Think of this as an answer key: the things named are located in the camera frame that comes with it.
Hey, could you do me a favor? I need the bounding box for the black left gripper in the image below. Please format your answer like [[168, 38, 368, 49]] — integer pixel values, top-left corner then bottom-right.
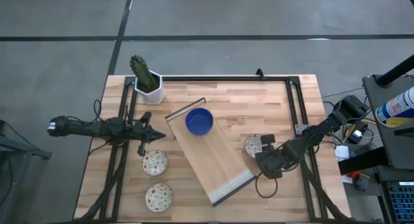
[[124, 111, 166, 157]]

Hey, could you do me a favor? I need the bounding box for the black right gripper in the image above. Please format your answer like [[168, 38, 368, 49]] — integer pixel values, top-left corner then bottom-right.
[[254, 134, 294, 180]]

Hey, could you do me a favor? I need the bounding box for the floral patterned mini bowl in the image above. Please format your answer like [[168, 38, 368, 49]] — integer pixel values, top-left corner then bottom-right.
[[144, 183, 174, 214], [244, 133, 265, 159], [142, 149, 169, 177]]

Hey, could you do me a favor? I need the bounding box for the blue bowl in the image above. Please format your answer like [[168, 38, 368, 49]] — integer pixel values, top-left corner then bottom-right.
[[184, 107, 214, 136]]

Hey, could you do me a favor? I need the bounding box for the white hexagonal plant pot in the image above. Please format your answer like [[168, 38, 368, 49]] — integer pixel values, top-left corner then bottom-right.
[[133, 71, 166, 106]]

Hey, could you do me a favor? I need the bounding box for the wooden cutting board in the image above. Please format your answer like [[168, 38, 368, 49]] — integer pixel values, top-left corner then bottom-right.
[[164, 97, 257, 208]]

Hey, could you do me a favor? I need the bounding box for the green cactus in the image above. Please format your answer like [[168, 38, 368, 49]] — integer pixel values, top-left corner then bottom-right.
[[129, 54, 158, 89]]

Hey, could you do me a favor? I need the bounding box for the white paper sheet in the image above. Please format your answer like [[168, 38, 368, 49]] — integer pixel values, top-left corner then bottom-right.
[[334, 145, 351, 162]]

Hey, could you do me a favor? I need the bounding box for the black and red tool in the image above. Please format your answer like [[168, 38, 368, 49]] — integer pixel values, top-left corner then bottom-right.
[[351, 171, 371, 192]]

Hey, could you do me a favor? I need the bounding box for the black cart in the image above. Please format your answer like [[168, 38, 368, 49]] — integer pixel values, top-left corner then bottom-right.
[[362, 74, 414, 172]]

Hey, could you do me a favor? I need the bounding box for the black floor stand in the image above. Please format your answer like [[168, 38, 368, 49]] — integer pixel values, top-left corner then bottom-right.
[[0, 119, 52, 224]]

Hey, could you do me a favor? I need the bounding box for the white blue spray can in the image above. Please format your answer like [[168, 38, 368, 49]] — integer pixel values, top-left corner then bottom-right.
[[375, 86, 414, 128]]

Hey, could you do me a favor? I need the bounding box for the black keyboard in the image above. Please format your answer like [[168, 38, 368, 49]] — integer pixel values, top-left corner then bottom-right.
[[386, 181, 414, 224]]

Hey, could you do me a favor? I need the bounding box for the black pole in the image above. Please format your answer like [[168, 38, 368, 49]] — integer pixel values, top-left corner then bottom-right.
[[376, 54, 414, 88]]

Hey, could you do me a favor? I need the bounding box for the black looped cable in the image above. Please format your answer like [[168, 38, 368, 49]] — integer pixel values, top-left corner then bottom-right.
[[255, 172, 279, 199]]

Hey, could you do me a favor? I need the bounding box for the black diagonal frame strut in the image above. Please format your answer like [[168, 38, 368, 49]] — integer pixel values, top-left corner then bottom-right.
[[77, 149, 127, 223]]

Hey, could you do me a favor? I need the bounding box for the black aluminium table frame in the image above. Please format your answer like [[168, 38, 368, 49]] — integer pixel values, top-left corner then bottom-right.
[[96, 75, 344, 224]]

